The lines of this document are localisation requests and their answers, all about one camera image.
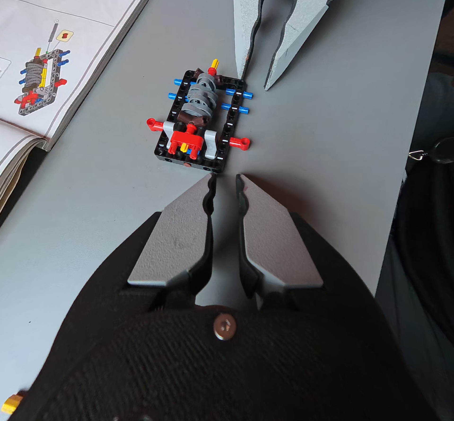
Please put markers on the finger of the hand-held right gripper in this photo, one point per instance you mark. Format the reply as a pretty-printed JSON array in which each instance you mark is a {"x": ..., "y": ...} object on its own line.
[
  {"x": 248, "y": 2},
  {"x": 308, "y": 2}
]

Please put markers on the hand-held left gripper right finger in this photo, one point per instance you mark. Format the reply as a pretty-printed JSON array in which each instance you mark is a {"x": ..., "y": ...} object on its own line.
[{"x": 280, "y": 247}]

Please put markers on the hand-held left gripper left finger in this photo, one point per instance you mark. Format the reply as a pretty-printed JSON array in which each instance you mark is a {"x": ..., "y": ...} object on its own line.
[{"x": 173, "y": 243}]

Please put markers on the black frame lego assembly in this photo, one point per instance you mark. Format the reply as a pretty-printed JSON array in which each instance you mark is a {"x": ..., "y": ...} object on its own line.
[{"x": 202, "y": 91}]

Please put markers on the lego instruction booklet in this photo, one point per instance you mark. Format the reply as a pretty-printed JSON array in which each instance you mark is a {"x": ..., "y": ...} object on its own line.
[{"x": 53, "y": 20}]

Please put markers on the small yellow lego piece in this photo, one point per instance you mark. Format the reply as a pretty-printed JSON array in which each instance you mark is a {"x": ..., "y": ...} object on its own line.
[{"x": 12, "y": 404}]

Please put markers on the person's black jacket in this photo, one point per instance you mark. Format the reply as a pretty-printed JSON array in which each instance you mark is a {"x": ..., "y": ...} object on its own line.
[{"x": 432, "y": 233}]

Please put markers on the person's grey trousers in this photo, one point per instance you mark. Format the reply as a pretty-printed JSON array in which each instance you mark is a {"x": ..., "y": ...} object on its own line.
[{"x": 408, "y": 357}]

